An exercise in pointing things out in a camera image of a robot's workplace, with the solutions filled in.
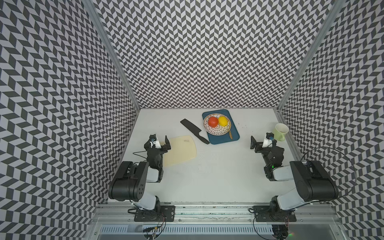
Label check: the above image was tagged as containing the aluminium front rail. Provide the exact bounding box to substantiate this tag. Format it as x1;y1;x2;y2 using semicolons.
91;202;341;225

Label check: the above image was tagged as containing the light green mug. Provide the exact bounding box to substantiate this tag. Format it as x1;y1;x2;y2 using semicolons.
273;123;289;142

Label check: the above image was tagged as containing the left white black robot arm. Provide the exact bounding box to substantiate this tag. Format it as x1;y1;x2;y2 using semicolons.
108;134;171;213

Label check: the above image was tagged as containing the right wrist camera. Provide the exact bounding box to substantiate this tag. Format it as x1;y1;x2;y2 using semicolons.
262;133;275;148

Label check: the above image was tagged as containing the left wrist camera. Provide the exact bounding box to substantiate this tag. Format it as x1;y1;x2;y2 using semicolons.
149;134;161;149

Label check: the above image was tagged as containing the yellow lemon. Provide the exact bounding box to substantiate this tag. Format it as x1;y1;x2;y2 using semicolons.
218;116;229;127

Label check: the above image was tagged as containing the teal rectangular tray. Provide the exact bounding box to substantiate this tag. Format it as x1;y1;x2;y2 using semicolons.
202;109;240;145

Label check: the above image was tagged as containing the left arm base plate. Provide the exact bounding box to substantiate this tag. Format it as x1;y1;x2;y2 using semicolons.
134;205;176;223

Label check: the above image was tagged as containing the cream cutting board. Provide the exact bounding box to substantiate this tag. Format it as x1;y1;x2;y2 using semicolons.
163;136;197;167

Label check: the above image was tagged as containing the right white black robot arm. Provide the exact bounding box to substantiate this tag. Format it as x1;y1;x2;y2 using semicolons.
250;133;339;213

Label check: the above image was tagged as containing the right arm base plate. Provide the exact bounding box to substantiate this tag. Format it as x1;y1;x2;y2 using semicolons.
252;206;297;223

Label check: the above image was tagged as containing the red tomato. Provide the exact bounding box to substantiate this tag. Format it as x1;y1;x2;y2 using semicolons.
208;116;219;128

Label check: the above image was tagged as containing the black cleaver knife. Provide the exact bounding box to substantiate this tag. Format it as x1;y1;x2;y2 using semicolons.
180;119;210;145

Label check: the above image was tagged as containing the patterned ceramic plate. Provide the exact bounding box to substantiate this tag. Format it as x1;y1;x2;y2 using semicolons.
203;113;232;136

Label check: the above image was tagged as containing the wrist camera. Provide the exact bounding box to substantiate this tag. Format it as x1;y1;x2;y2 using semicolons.
149;134;161;149
262;133;275;148

